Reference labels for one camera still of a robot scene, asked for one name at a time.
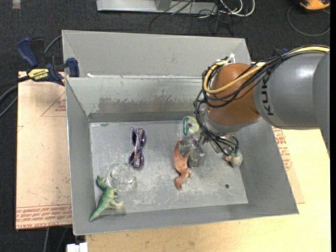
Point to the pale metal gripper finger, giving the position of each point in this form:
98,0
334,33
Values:
187,146
199,158

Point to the brown toy dinosaur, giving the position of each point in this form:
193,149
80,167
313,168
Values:
181,164

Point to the clear glass cup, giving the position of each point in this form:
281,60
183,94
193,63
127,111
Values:
121,178

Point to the purple sunglasses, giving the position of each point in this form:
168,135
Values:
137,147

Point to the grey metal bin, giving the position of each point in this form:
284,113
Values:
157,193

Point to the green toy dinosaur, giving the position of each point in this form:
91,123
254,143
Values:
106,196

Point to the brown cardboard board red print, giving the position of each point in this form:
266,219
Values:
42,140

